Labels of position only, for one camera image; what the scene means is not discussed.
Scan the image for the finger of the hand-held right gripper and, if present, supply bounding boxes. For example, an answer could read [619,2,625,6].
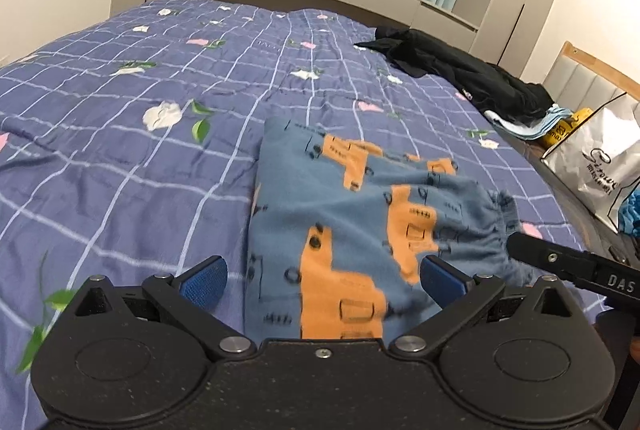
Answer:
[506,233,602,285]

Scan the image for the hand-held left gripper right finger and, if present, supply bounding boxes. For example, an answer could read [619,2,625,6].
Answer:
[389,255,577,357]

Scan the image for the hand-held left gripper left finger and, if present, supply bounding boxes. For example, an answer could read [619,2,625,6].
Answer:
[74,255,256,360]

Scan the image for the blue pants with orange print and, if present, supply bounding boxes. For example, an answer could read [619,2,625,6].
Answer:
[244,117,531,341]

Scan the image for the blue plastic bag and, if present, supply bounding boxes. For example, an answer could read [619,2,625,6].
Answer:
[617,193,640,238]

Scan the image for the white shopping bag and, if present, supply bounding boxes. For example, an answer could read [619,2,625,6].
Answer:
[542,93,640,233]

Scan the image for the yellow bag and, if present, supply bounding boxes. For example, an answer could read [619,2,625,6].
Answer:
[542,107,596,148]

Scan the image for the light blue folded cloth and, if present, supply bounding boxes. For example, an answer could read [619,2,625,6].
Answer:
[484,106,572,141]

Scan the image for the purple checked floral blanket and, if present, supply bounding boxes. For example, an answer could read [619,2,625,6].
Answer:
[0,0,601,430]

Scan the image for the black clothing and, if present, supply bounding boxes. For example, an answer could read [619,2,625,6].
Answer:
[354,26,555,123]

